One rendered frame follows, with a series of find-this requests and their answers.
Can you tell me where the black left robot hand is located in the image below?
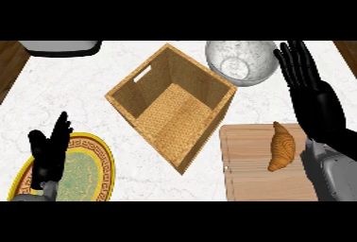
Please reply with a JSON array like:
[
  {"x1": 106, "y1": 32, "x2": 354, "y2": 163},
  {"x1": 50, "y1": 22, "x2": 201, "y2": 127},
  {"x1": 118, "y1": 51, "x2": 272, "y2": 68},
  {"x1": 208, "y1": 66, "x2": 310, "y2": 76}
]
[{"x1": 27, "y1": 111, "x2": 75, "y2": 191}]

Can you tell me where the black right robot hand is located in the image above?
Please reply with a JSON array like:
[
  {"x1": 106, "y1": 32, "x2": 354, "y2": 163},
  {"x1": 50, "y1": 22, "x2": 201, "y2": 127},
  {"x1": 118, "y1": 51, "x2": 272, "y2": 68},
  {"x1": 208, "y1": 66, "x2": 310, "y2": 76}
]
[{"x1": 272, "y1": 41, "x2": 357, "y2": 159}]

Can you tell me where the golden brown croissant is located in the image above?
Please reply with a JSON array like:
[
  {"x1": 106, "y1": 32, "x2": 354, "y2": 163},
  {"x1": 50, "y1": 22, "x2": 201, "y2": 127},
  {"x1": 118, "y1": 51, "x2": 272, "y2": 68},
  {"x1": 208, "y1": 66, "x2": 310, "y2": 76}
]
[{"x1": 267, "y1": 121, "x2": 297, "y2": 173}]

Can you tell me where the pale wooden cutting board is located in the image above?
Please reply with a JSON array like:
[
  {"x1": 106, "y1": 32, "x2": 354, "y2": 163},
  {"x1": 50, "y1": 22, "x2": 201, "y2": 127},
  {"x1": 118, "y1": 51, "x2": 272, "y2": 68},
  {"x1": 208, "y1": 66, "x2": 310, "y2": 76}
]
[{"x1": 219, "y1": 122, "x2": 320, "y2": 202}]

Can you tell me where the square wicker basket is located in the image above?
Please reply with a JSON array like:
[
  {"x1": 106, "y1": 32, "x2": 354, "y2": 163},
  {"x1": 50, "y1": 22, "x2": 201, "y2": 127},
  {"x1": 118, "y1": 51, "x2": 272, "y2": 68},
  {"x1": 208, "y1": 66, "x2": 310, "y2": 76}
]
[{"x1": 105, "y1": 43, "x2": 239, "y2": 176}]

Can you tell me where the yellow rimmed patterned plate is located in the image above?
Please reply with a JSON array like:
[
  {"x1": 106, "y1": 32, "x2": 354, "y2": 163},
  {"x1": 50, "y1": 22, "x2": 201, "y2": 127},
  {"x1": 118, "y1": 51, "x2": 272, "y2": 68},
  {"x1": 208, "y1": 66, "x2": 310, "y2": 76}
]
[{"x1": 6, "y1": 131, "x2": 117, "y2": 202}]

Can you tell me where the white marble bowl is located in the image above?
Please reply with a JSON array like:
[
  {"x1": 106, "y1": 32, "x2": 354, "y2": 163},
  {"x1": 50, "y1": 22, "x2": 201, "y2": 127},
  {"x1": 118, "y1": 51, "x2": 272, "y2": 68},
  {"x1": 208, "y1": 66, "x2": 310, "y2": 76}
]
[{"x1": 204, "y1": 41, "x2": 282, "y2": 88}]

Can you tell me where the grey appliance with black base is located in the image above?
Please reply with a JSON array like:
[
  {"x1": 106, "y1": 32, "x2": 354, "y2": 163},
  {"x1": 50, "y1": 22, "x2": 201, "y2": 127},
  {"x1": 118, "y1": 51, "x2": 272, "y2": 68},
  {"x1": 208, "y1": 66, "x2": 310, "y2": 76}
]
[{"x1": 16, "y1": 41, "x2": 104, "y2": 58}]

